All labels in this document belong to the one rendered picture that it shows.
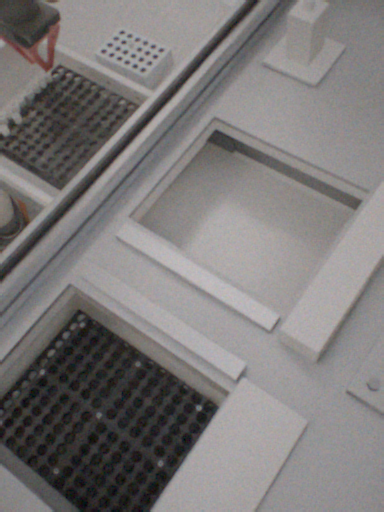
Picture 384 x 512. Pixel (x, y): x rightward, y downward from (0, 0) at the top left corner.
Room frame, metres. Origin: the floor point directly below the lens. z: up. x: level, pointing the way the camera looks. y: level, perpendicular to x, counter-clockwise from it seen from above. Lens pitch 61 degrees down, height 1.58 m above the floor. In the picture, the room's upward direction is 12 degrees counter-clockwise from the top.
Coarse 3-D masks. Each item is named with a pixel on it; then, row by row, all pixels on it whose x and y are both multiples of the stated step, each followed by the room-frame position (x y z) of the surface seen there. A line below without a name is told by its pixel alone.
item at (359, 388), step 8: (376, 344) 0.19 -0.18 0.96; (376, 352) 0.18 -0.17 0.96; (368, 360) 0.18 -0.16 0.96; (376, 360) 0.17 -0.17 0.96; (360, 368) 0.17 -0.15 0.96; (368, 368) 0.17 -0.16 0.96; (376, 368) 0.17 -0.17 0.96; (360, 376) 0.16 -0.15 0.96; (368, 376) 0.16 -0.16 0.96; (376, 376) 0.16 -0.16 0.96; (352, 384) 0.15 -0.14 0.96; (360, 384) 0.15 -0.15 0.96; (368, 384) 0.15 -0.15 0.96; (376, 384) 0.15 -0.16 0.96; (352, 392) 0.15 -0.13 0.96; (360, 392) 0.15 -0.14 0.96; (368, 392) 0.14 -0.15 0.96; (376, 392) 0.14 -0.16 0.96; (360, 400) 0.14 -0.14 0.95; (368, 400) 0.14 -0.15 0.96; (376, 400) 0.13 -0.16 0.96; (376, 408) 0.13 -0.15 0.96
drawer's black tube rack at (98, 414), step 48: (96, 336) 0.29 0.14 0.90; (48, 384) 0.24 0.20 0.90; (96, 384) 0.24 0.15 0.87; (144, 384) 0.22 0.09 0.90; (0, 432) 0.21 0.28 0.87; (48, 432) 0.19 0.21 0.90; (96, 432) 0.17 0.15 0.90; (144, 432) 0.16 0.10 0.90; (192, 432) 0.16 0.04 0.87; (48, 480) 0.13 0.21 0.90; (96, 480) 0.12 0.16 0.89; (144, 480) 0.12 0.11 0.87
